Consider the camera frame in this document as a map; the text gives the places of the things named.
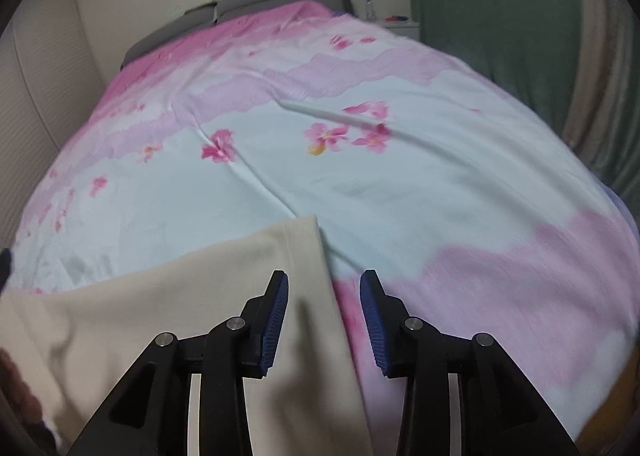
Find beige curtain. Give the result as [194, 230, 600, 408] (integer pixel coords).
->
[560, 0, 640, 167]

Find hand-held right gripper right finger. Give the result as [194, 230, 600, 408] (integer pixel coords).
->
[360, 270, 583, 456]

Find cream pants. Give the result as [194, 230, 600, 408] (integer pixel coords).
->
[0, 215, 376, 456]

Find pink floral duvet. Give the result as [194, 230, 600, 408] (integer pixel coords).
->
[10, 0, 640, 456]

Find green curtain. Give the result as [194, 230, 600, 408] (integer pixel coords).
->
[402, 0, 640, 197]

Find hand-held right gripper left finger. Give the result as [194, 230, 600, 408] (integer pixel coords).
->
[67, 270, 290, 456]

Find white nightstand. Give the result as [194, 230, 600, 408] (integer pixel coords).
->
[384, 18, 422, 43]

